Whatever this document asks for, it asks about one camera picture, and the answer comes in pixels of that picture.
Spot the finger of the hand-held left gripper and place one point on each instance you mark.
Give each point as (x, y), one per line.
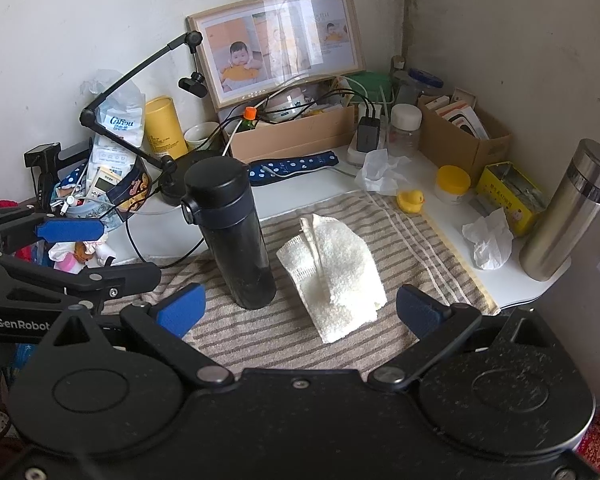
(70, 230)
(105, 277)

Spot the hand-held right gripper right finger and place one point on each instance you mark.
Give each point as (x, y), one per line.
(420, 310)

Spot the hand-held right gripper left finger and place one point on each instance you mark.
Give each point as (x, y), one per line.
(180, 310)

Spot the white towel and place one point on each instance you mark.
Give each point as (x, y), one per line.
(340, 280)

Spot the black thermos bottle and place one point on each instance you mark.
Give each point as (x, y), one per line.
(230, 235)

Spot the green plastic container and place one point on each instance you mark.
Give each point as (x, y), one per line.
(375, 85)

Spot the white digital timer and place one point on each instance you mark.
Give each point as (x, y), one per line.
(105, 182)

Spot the red knit cloth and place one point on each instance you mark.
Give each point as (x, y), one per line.
(0, 204)

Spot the blue printed snack box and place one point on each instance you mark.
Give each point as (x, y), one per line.
(132, 187)

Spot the white printed packet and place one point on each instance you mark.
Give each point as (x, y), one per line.
(110, 152)

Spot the crumpled white tissue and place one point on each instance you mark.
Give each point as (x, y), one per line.
(487, 240)
(380, 172)

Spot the yellow rubber duck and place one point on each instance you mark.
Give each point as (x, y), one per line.
(409, 201)

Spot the black articulated stand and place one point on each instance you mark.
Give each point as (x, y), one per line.
(172, 187)

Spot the striped table cloth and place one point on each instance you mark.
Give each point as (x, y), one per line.
(290, 330)

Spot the white tissue packet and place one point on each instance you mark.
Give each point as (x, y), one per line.
(125, 120)

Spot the yellow round object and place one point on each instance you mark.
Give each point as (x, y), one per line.
(452, 180)

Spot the yellow cylindrical can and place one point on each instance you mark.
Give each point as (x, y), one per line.
(165, 130)

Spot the yellow tin box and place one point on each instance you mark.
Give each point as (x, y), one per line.
(492, 185)

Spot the white cup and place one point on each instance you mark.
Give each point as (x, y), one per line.
(200, 135)

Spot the small cardboard box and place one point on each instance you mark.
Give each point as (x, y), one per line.
(455, 145)

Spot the stainless steel thermos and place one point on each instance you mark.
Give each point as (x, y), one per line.
(565, 215)

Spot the clear bottle white lid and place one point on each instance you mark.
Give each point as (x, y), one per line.
(405, 132)

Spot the blue polka dot pad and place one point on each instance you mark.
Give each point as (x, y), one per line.
(290, 165)

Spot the long cardboard box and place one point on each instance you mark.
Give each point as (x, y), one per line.
(290, 140)

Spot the green bottle orange cap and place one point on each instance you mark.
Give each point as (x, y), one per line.
(250, 120)

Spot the white round device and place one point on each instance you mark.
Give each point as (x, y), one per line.
(285, 105)

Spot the jar with blue lid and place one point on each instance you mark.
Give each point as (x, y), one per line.
(425, 77)

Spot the framed photo collage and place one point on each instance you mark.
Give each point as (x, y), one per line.
(280, 45)

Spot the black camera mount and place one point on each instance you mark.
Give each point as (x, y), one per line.
(42, 155)

